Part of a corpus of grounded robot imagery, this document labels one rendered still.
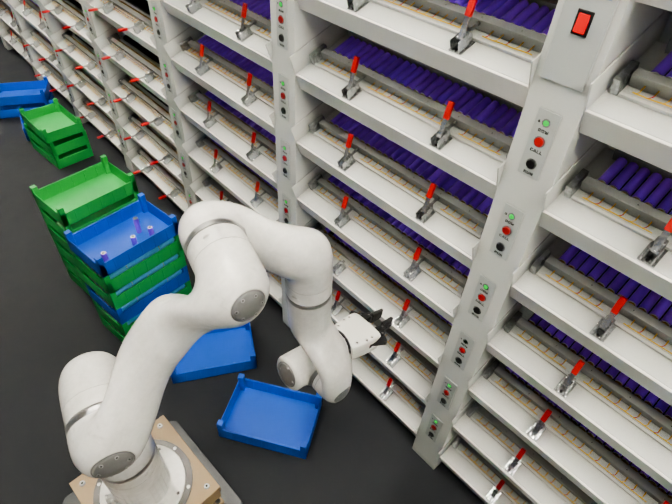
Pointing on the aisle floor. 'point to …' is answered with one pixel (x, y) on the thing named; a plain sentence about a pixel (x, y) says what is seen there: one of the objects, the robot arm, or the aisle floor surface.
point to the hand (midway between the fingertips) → (381, 319)
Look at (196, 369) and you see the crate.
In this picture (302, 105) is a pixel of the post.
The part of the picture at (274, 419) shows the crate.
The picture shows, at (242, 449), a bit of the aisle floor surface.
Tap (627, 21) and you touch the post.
